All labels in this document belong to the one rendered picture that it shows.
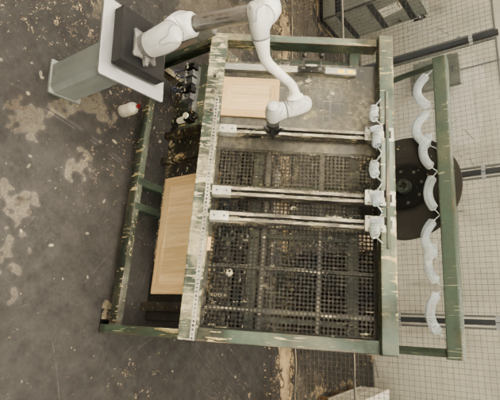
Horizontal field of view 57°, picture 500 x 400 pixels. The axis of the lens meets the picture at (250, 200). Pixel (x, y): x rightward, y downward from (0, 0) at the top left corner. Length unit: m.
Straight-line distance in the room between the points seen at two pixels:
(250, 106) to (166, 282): 1.41
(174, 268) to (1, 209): 1.18
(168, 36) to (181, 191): 1.24
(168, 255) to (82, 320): 0.74
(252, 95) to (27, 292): 1.99
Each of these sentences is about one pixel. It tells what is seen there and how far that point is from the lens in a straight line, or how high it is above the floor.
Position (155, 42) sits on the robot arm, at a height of 1.00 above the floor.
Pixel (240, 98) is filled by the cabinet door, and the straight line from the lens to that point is 3.38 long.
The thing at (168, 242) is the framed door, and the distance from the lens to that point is 3.50.
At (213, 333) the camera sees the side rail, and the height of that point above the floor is 0.99.
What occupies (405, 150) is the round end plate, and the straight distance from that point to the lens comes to 3.72.
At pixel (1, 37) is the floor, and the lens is 3.50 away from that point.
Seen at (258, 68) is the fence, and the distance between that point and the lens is 3.47.
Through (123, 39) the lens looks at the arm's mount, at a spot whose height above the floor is 0.83.
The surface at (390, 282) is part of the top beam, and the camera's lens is 2.97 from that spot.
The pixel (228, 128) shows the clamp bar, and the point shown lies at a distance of 3.21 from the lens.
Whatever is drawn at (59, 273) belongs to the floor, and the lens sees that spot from 3.37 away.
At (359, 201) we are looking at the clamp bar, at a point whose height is 1.73.
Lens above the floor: 2.85
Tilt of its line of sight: 35 degrees down
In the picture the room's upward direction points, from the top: 82 degrees clockwise
